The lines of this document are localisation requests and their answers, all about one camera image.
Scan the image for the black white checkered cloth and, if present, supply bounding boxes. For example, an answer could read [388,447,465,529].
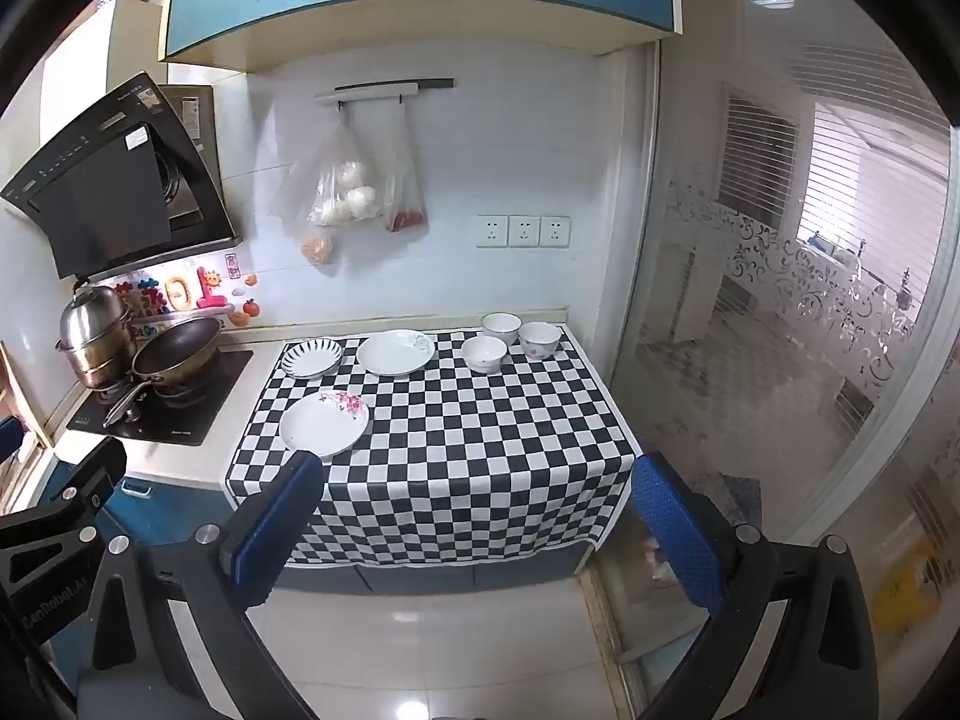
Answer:
[225,326,637,567]

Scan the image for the black range hood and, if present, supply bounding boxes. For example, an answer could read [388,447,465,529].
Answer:
[0,71,241,282]

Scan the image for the wall hook rail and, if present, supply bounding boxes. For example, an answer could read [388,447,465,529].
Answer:
[313,77,455,106]

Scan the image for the colourful wall stickers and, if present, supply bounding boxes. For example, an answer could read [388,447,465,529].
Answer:
[112,259,263,338]

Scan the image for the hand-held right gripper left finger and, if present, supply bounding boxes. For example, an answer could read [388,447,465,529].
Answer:
[79,450,327,720]

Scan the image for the blue wall cabinet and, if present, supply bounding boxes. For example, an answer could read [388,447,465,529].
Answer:
[161,0,685,76]

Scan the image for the plastic bag with buns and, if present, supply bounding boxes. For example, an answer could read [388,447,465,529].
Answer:
[270,112,383,230]

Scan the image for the black gas stove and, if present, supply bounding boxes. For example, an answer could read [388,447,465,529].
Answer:
[66,349,256,445]

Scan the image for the black striped white plate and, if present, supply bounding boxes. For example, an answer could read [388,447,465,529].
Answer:
[281,339,344,380]

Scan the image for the patterned glass sliding door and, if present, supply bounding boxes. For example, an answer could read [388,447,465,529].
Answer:
[600,0,960,691]

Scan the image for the pink floral white plate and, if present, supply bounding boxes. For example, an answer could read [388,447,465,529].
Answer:
[279,391,371,458]

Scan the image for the stainless steel steamer pot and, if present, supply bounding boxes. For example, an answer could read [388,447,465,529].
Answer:
[54,279,140,391]

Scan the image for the white patterned bowl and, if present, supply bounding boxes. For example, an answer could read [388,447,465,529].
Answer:
[460,336,509,374]

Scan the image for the white bowl dark rim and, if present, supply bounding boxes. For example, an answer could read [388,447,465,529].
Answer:
[481,313,523,347]

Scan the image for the plastic bag with red food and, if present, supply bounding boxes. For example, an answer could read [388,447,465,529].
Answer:
[382,101,428,233]

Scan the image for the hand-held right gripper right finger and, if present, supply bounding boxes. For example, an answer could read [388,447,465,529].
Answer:
[632,452,880,720]

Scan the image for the white bowl heart print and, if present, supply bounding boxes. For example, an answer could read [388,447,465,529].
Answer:
[519,322,563,359]

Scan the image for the plain white plate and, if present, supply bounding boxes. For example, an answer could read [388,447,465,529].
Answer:
[356,330,437,378]

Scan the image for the dark wok with handle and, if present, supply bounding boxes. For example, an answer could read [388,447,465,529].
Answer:
[103,316,226,428]

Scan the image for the wooden cutting board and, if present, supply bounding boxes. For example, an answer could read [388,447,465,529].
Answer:
[0,341,53,451]

